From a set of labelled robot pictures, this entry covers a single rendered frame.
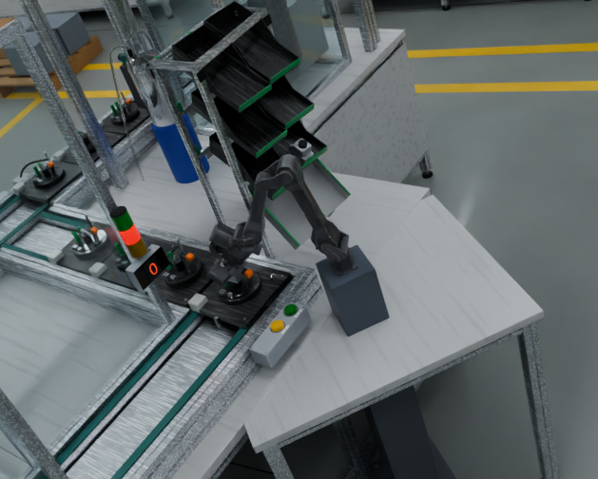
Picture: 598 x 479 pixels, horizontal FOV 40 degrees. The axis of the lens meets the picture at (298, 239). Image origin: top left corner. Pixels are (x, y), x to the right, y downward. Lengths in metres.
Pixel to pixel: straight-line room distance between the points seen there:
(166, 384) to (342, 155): 1.64
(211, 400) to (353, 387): 0.40
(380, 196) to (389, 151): 1.13
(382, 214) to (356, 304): 0.57
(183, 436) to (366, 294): 0.65
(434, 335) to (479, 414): 0.94
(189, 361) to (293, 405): 0.37
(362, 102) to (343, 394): 1.84
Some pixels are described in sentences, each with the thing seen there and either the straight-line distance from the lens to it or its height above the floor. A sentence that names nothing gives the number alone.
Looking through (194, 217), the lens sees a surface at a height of 0.86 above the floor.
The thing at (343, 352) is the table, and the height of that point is 0.86.
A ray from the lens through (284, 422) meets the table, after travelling 2.30.
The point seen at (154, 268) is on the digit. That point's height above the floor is 1.20.
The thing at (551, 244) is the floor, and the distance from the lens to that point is 3.92.
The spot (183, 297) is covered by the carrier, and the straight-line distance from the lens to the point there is 2.65.
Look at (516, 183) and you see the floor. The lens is 4.32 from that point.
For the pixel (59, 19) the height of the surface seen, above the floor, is 0.40.
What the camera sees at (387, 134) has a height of 0.47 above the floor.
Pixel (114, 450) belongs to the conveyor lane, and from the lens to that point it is 2.40.
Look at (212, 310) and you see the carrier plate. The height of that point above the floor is 0.97.
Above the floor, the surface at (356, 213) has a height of 0.86.
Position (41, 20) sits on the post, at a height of 1.64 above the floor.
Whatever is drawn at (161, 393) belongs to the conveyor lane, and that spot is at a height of 0.92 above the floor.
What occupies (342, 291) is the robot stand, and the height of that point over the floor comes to 1.04.
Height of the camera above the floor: 2.57
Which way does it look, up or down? 37 degrees down
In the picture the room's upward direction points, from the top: 20 degrees counter-clockwise
